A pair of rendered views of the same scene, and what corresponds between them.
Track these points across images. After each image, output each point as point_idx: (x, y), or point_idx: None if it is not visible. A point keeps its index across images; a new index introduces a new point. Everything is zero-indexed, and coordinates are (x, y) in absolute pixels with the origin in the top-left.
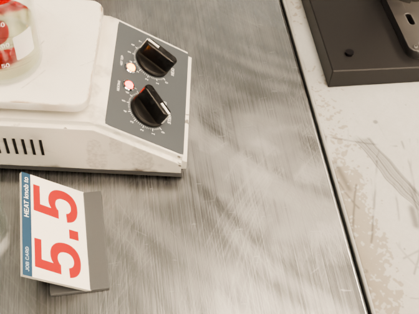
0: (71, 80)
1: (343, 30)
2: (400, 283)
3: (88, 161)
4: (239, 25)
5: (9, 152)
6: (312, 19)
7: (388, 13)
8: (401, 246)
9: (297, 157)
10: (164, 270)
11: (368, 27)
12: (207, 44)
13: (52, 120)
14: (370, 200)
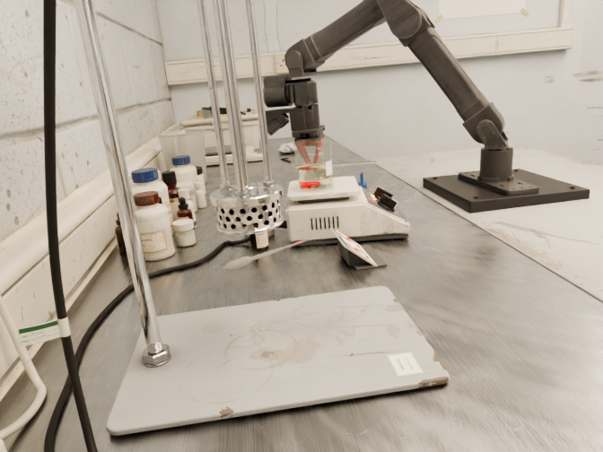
0: (349, 187)
1: (469, 194)
2: (543, 250)
3: (360, 229)
4: (415, 205)
5: (321, 228)
6: (451, 195)
7: (489, 187)
8: (537, 242)
9: (466, 229)
10: (413, 259)
11: (481, 192)
12: (401, 211)
13: (343, 203)
14: (511, 234)
